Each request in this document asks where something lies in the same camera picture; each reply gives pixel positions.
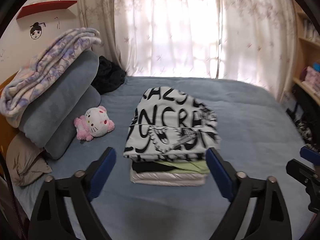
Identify black white graffiti jacket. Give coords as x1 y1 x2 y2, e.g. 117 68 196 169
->
124 87 221 162

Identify black clothes pile by shelf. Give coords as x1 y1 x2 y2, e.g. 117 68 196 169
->
285 85 319 153

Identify grey beige pillow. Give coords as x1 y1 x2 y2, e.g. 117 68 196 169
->
6 132 52 186

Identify blue bed sheet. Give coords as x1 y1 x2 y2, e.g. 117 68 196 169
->
12 76 315 240

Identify pink boxes on shelf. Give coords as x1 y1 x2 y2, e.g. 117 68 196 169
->
302 66 320 93

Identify green folded jacket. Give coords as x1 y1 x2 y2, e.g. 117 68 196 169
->
131 160 209 174

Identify wooden curved shelf unit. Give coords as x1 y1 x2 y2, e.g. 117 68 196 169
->
292 0 319 105

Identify hello kitty plush toy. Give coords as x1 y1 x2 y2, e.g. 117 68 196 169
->
74 106 115 141

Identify white shiny puffer jacket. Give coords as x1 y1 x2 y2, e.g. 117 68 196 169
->
130 169 208 186

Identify upper blue pillow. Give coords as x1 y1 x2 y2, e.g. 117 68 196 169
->
18 50 101 148

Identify blue pillow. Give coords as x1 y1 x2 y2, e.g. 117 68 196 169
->
44 86 101 160
18 50 101 148

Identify lower blue pillow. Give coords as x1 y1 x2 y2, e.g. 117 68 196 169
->
44 86 101 160

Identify purple floral blanket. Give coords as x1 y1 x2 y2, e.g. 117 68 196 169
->
1 28 102 128

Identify sheer floral curtain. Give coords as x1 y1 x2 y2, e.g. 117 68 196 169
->
77 0 296 100

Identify black garment near pillows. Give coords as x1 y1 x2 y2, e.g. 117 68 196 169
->
91 56 126 95

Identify face wall sticker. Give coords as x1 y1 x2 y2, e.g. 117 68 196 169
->
30 22 46 40

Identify red wall shelf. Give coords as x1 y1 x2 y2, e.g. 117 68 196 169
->
16 0 77 19

